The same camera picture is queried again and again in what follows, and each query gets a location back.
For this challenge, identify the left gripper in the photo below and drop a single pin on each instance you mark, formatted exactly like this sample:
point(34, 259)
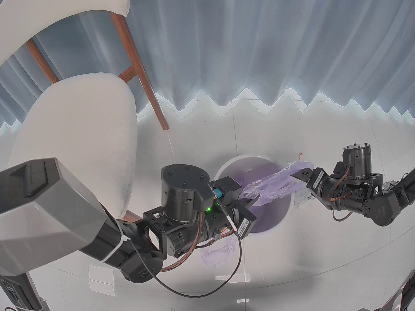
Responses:
point(215, 227)

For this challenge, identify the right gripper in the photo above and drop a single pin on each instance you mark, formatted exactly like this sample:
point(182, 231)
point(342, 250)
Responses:
point(321, 185)

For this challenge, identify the white paper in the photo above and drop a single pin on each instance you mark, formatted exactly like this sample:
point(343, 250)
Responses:
point(300, 201)

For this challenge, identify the purple plastic bag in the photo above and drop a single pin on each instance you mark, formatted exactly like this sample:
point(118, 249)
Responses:
point(275, 180)

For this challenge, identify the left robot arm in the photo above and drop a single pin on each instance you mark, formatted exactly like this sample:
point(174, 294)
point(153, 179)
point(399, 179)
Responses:
point(48, 206)

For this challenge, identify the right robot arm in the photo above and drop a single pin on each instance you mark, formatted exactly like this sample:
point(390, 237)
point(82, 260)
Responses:
point(382, 209)

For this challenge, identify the white trash bin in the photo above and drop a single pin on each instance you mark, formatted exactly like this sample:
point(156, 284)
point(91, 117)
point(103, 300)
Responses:
point(227, 166)

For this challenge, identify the pale blue curtain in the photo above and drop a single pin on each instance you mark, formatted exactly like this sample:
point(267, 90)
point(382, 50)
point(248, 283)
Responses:
point(259, 44)

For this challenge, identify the white wooden chair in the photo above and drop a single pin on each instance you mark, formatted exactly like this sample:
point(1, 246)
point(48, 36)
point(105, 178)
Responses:
point(81, 125)

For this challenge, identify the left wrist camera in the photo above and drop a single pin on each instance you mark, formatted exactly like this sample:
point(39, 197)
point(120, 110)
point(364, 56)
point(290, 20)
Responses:
point(228, 186)

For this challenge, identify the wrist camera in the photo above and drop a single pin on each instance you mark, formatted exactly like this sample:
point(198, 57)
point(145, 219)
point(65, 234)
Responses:
point(228, 186)
point(338, 168)

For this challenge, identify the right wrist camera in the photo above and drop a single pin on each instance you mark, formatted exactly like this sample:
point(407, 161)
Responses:
point(338, 168)

